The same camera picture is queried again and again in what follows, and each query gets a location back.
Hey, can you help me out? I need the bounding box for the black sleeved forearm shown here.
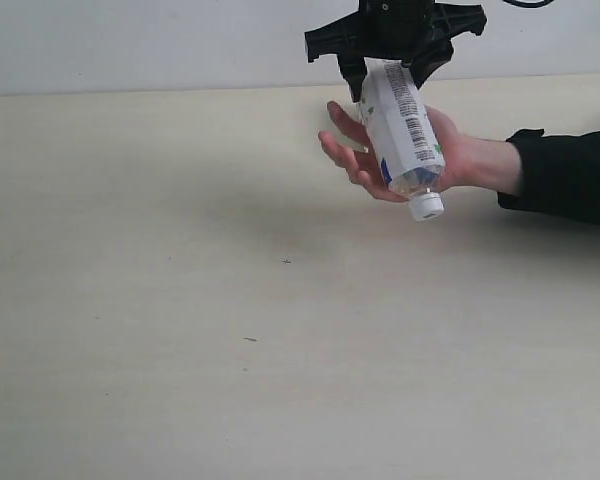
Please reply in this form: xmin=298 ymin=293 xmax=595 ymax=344
xmin=497 ymin=129 xmax=600 ymax=226

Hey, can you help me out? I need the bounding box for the clear bottle barcode label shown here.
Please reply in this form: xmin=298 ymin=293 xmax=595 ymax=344
xmin=357 ymin=59 xmax=446 ymax=221

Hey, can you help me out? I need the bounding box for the bare open human hand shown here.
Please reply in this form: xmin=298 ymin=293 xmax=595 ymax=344
xmin=318 ymin=101 xmax=522 ymax=203

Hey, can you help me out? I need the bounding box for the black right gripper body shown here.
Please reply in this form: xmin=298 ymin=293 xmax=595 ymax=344
xmin=304 ymin=0 xmax=487 ymax=66

